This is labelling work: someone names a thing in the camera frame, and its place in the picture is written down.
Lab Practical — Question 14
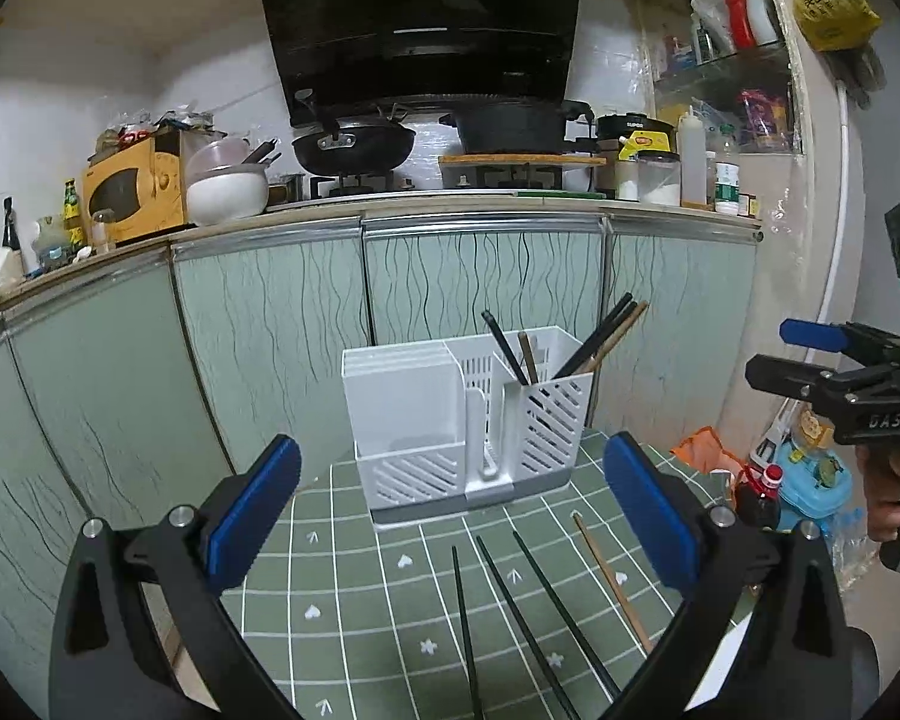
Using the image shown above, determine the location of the gas stove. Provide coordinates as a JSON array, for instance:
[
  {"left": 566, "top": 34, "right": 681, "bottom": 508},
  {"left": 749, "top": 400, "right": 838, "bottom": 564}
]
[{"left": 300, "top": 165, "right": 593, "bottom": 200}]

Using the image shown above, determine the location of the wooden board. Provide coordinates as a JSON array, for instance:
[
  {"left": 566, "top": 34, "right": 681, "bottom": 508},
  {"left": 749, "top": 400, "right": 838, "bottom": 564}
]
[{"left": 439, "top": 152, "right": 607, "bottom": 168}]

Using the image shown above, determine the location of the white pipe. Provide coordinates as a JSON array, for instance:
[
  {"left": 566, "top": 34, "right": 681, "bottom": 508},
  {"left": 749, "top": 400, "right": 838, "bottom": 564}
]
[{"left": 814, "top": 86, "right": 863, "bottom": 361}]

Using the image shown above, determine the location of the white plastic utensil holder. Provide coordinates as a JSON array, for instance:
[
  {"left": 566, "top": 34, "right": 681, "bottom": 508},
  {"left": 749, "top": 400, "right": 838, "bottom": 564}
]
[{"left": 343, "top": 326, "right": 593, "bottom": 533}]

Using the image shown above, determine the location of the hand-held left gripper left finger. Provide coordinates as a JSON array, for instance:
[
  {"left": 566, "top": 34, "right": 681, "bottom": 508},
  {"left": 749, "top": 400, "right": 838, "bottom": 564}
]
[{"left": 49, "top": 433, "right": 303, "bottom": 720}]

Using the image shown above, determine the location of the red-capped dark sauce bottle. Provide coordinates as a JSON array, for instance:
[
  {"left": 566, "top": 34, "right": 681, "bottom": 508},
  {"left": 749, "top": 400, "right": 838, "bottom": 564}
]
[{"left": 735, "top": 465, "right": 785, "bottom": 530}]

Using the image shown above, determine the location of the orange plastic bag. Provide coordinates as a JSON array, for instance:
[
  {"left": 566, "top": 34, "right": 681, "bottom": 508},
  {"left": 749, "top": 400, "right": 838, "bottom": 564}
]
[{"left": 671, "top": 427, "right": 747, "bottom": 490}]

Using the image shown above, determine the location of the glass wall shelf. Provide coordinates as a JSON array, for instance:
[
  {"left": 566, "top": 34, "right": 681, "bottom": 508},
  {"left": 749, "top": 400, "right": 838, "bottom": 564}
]
[{"left": 652, "top": 45, "right": 796, "bottom": 85}]

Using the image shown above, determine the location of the black cooking pot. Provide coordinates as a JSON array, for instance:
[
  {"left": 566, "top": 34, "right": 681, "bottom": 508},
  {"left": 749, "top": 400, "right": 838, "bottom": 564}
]
[{"left": 439, "top": 99, "right": 597, "bottom": 155}]

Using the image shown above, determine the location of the black electric cooker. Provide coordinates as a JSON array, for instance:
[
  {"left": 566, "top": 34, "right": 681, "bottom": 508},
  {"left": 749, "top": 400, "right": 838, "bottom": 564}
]
[{"left": 596, "top": 114, "right": 676, "bottom": 158}]

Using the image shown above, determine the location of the person's right hand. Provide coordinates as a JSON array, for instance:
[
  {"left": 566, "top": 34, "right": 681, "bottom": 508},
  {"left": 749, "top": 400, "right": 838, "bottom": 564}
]
[{"left": 862, "top": 446, "right": 900, "bottom": 541}]

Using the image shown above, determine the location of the green patterned cabinet door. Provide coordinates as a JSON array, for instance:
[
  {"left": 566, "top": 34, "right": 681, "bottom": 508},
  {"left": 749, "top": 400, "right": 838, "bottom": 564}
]
[
  {"left": 362, "top": 221, "right": 607, "bottom": 428},
  {"left": 171, "top": 225, "right": 372, "bottom": 481},
  {"left": 0, "top": 315, "right": 53, "bottom": 691},
  {"left": 1, "top": 247, "right": 230, "bottom": 526},
  {"left": 604, "top": 221, "right": 760, "bottom": 451}
]

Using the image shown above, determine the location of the clear plastic bowl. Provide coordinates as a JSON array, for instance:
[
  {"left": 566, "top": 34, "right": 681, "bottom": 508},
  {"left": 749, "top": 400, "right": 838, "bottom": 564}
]
[{"left": 187, "top": 136, "right": 252, "bottom": 173}]

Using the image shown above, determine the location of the white pot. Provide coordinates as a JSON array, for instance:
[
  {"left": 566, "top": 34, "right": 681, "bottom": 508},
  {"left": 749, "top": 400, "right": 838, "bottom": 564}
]
[{"left": 185, "top": 165, "right": 269, "bottom": 226}]

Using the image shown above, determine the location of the black wok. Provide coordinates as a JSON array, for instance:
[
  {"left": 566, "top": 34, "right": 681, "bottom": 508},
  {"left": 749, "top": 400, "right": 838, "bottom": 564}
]
[{"left": 291, "top": 88, "right": 417, "bottom": 175}]

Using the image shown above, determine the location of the dark glass bottle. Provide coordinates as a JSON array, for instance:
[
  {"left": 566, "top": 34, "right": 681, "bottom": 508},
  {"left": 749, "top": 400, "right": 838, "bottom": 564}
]
[{"left": 0, "top": 199, "right": 22, "bottom": 275}]

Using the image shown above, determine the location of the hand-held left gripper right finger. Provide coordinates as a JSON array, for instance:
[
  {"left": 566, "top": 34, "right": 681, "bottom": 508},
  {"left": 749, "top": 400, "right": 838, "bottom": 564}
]
[{"left": 604, "top": 431, "right": 860, "bottom": 720}]

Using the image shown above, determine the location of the white plastic bottle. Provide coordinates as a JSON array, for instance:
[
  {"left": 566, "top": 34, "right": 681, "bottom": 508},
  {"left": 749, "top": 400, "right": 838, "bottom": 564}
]
[{"left": 746, "top": 0, "right": 781, "bottom": 46}]

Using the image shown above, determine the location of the green checked tablecloth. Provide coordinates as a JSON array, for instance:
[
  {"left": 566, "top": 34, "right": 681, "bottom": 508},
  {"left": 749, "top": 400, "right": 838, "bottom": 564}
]
[{"left": 221, "top": 435, "right": 758, "bottom": 720}]

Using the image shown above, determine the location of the yellow plastic bag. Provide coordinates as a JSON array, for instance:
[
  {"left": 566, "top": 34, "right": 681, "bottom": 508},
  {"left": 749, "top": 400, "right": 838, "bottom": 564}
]
[{"left": 793, "top": 0, "right": 882, "bottom": 53}]

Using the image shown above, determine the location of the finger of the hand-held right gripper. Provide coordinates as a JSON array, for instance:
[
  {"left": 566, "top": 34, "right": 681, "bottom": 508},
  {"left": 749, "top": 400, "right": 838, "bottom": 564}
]
[
  {"left": 745, "top": 355, "right": 882, "bottom": 402},
  {"left": 780, "top": 320, "right": 900, "bottom": 352}
]

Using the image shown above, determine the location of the green bottle with yellow label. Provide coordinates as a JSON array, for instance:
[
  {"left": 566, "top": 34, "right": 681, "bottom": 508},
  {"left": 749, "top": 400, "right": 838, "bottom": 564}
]
[{"left": 62, "top": 178, "right": 83, "bottom": 245}]

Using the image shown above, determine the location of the black-lidded jar of white powder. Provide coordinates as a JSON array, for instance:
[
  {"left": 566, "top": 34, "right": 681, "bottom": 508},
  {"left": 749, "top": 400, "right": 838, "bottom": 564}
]
[{"left": 637, "top": 151, "right": 681, "bottom": 206}]

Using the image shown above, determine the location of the yellow microwave oven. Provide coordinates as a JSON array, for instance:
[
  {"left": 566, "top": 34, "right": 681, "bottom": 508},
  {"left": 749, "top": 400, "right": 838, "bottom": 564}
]
[{"left": 82, "top": 131, "right": 190, "bottom": 245}]

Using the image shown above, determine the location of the white squeeze bottle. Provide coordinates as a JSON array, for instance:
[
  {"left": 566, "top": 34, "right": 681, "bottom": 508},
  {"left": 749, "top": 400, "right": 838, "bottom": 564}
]
[{"left": 679, "top": 106, "right": 707, "bottom": 207}]

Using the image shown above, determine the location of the wooden chopstick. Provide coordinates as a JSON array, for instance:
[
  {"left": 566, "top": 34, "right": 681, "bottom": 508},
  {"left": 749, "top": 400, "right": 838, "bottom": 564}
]
[
  {"left": 574, "top": 512, "right": 653, "bottom": 653},
  {"left": 517, "top": 331, "right": 541, "bottom": 385},
  {"left": 589, "top": 301, "right": 650, "bottom": 374}
]

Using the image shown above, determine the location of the red plastic bottle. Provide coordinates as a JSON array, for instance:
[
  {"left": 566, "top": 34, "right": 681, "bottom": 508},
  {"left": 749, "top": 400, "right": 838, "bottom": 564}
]
[{"left": 726, "top": 0, "right": 755, "bottom": 50}]

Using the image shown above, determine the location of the black range hood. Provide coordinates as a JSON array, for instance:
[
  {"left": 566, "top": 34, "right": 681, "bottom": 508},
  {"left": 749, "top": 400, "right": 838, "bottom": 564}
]
[{"left": 253, "top": 0, "right": 586, "bottom": 128}]

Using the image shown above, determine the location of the green-labelled white bottle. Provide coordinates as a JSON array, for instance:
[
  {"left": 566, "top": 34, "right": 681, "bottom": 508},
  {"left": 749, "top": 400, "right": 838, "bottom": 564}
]
[{"left": 715, "top": 146, "right": 742, "bottom": 215}]

